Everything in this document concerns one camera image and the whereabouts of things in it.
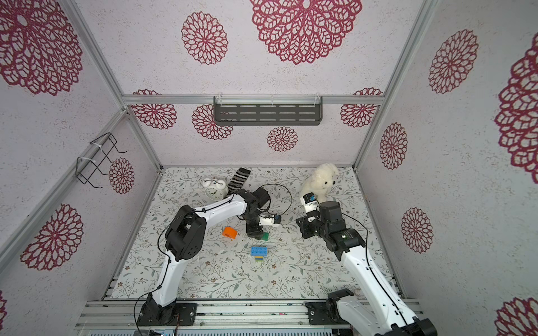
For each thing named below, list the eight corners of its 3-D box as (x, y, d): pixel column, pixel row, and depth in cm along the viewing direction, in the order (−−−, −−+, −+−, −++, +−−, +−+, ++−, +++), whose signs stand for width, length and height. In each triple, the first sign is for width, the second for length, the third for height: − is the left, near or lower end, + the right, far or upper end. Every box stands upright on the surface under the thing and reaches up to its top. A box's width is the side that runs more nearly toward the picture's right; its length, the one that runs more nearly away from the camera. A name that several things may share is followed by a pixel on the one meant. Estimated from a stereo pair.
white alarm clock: (207, 200, 108) (201, 184, 98) (210, 194, 111) (204, 177, 101) (226, 203, 107) (221, 187, 97) (228, 196, 110) (224, 180, 100)
